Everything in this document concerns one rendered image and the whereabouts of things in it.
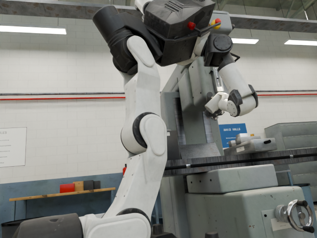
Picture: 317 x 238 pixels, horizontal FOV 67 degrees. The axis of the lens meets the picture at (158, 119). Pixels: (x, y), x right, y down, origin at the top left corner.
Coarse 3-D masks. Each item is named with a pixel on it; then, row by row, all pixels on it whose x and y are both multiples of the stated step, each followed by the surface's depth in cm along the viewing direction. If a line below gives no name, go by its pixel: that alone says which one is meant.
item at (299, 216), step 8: (296, 200) 94; (304, 200) 91; (280, 208) 100; (288, 208) 92; (296, 208) 93; (304, 208) 94; (280, 216) 99; (288, 216) 91; (296, 216) 92; (304, 216) 92; (312, 216) 93; (296, 224) 91; (304, 224) 92; (312, 224) 92; (312, 232) 88
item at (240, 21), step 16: (0, 0) 338; (16, 0) 341; (32, 0) 347; (48, 0) 353; (48, 16) 376; (64, 16) 380; (80, 16) 384; (240, 16) 430; (256, 16) 439; (304, 32) 498
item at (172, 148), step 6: (168, 132) 144; (174, 132) 146; (168, 138) 143; (174, 138) 144; (168, 144) 142; (174, 144) 143; (168, 150) 141; (174, 150) 142; (168, 156) 140; (174, 156) 141
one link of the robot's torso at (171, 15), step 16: (160, 0) 107; (176, 0) 107; (192, 0) 107; (208, 0) 110; (144, 16) 105; (160, 16) 101; (176, 16) 101; (192, 16) 102; (208, 16) 112; (160, 32) 103; (176, 32) 102; (192, 32) 111; (208, 32) 115; (160, 48) 107; (176, 48) 107; (192, 48) 114; (160, 64) 111
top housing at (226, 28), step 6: (216, 12) 156; (222, 12) 158; (210, 18) 154; (216, 18) 155; (222, 18) 156; (228, 18) 157; (210, 24) 152; (222, 24) 155; (228, 24) 156; (210, 30) 153; (216, 30) 154; (222, 30) 154; (228, 30) 155
